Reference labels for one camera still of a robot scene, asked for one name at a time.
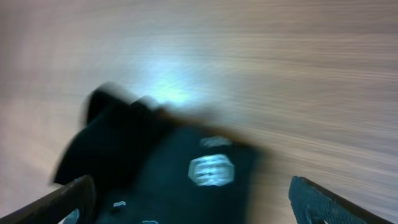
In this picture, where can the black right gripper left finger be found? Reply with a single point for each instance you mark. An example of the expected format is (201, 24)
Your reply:
(73, 203)

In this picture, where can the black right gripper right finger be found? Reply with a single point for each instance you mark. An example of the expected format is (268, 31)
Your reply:
(314, 204)

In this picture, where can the black polo shirt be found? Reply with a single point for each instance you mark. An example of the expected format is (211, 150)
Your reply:
(149, 169)

